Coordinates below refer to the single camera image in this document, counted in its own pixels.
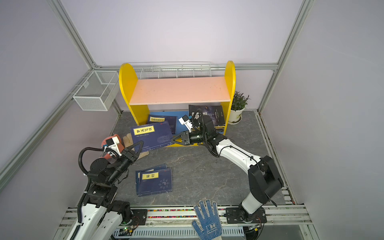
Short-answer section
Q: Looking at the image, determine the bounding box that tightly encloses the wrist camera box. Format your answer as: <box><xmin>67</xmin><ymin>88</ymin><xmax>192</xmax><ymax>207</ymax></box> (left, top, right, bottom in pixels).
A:
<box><xmin>179</xmin><ymin>115</ymin><xmax>194</xmax><ymax>133</ymax></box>
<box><xmin>103</xmin><ymin>134</ymin><xmax>124</xmax><ymax>158</ymax></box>

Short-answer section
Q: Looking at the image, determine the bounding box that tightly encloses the blue dotted knit glove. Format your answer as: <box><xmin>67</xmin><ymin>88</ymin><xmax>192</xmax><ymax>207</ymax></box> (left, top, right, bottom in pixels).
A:
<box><xmin>192</xmin><ymin>200</ymin><xmax>223</xmax><ymax>240</ymax></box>

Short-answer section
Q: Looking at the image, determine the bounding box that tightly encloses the front rail with cable tray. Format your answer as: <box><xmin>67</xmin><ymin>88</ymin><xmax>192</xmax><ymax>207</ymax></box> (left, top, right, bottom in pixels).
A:
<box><xmin>54</xmin><ymin>205</ymin><xmax>319</xmax><ymax>240</ymax></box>

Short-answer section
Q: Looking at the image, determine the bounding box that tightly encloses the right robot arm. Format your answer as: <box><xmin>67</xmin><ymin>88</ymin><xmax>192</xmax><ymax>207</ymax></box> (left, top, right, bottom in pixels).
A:
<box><xmin>172</xmin><ymin>109</ymin><xmax>284</xmax><ymax>223</ymax></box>

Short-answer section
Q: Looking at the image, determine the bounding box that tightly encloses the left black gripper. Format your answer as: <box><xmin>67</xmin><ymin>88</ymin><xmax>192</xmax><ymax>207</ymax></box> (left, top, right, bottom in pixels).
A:
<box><xmin>107</xmin><ymin>141</ymin><xmax>143</xmax><ymax>185</ymax></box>

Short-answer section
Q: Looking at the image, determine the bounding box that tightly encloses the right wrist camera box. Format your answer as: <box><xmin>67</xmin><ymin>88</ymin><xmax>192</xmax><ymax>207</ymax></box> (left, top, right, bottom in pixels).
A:
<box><xmin>179</xmin><ymin>115</ymin><xmax>194</xmax><ymax>133</ymax></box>

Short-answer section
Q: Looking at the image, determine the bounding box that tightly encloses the dark blue classic book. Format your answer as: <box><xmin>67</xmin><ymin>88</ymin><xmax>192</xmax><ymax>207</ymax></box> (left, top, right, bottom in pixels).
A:
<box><xmin>147</xmin><ymin>115</ymin><xmax>177</xmax><ymax>134</ymax></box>

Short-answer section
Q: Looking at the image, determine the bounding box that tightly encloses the beige work glove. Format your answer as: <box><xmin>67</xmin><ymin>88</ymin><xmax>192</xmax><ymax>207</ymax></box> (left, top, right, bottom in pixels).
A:
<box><xmin>123</xmin><ymin>133</ymin><xmax>149</xmax><ymax>159</ymax></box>

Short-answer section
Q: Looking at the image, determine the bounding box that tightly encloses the pink watering can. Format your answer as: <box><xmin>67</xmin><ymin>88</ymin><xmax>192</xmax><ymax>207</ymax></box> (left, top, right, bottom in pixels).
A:
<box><xmin>100</xmin><ymin>134</ymin><xmax>125</xmax><ymax>160</ymax></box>

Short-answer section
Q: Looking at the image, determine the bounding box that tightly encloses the yellow shelf with coloured boards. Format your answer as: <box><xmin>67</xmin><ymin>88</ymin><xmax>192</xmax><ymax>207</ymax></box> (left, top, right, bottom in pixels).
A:
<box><xmin>119</xmin><ymin>61</ymin><xmax>236</xmax><ymax>137</ymax></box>

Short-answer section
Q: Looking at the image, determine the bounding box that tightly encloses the small potted green plant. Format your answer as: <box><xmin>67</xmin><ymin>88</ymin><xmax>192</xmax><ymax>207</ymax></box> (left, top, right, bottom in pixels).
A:
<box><xmin>229</xmin><ymin>91</ymin><xmax>250</xmax><ymax>125</ymax></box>

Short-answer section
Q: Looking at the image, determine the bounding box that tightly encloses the black wolf cover book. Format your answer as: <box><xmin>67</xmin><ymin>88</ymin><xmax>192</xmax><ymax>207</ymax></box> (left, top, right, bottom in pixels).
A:
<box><xmin>189</xmin><ymin>105</ymin><xmax>226</xmax><ymax>129</ymax></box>

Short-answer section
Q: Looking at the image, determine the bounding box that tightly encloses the white wire rack basket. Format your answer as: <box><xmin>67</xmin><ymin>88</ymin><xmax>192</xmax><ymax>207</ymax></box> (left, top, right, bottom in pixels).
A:
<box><xmin>131</xmin><ymin>62</ymin><xmax>212</xmax><ymax>80</ymax></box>

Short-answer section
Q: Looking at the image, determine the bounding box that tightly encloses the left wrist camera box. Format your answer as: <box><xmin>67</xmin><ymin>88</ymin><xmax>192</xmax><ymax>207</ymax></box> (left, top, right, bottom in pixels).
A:
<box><xmin>103</xmin><ymin>134</ymin><xmax>124</xmax><ymax>158</ymax></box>

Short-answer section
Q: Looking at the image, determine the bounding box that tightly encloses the white mesh wall basket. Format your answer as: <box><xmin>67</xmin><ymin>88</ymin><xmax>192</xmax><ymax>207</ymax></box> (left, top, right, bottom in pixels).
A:
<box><xmin>73</xmin><ymin>71</ymin><xmax>119</xmax><ymax>112</ymax></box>

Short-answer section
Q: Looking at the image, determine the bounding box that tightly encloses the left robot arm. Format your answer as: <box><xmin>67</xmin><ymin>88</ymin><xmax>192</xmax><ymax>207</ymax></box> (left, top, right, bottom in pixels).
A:
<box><xmin>67</xmin><ymin>141</ymin><xmax>148</xmax><ymax>240</ymax></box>

